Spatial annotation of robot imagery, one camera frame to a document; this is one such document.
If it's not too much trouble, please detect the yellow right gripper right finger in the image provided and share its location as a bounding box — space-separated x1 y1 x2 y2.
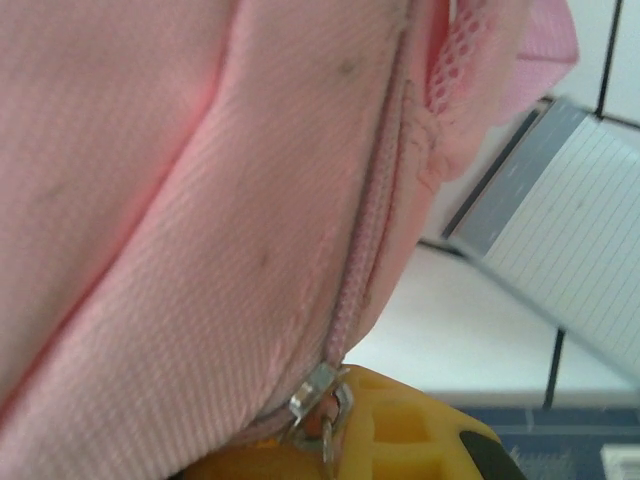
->
327 363 521 480

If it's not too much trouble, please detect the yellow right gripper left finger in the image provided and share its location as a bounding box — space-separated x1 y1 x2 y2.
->
184 438 327 480

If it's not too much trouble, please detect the pink student backpack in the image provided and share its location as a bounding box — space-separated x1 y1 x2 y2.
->
0 0 581 480

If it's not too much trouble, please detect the grey lined notebook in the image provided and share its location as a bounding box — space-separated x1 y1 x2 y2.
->
442 96 640 389

